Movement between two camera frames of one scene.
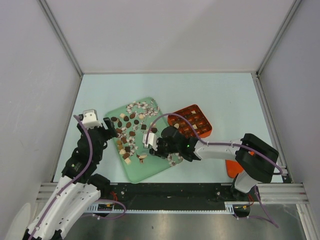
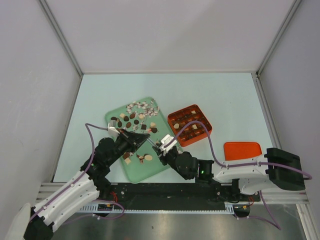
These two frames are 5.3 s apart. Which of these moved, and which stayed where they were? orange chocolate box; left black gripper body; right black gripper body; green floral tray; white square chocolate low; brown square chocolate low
Moved: right black gripper body; left black gripper body
Stayed: white square chocolate low; brown square chocolate low; green floral tray; orange chocolate box
